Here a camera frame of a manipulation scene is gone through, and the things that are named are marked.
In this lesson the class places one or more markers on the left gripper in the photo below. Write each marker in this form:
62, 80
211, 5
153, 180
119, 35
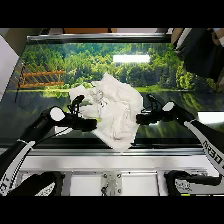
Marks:
85, 124

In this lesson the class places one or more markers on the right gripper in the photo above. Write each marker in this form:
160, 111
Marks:
146, 119

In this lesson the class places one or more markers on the white garment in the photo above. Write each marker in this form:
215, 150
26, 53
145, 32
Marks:
115, 106

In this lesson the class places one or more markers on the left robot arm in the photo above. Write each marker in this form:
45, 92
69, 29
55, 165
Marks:
39, 126

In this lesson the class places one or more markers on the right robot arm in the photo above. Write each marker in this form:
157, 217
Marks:
181, 115

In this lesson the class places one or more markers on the black garment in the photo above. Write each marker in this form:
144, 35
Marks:
200, 53

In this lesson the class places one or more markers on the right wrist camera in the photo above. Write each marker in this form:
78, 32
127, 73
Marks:
152, 98

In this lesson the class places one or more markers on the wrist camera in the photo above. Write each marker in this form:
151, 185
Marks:
78, 99
152, 98

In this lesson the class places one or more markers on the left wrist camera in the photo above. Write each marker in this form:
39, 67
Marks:
78, 99

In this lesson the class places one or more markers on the silver frame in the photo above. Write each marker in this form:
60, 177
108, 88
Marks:
100, 160

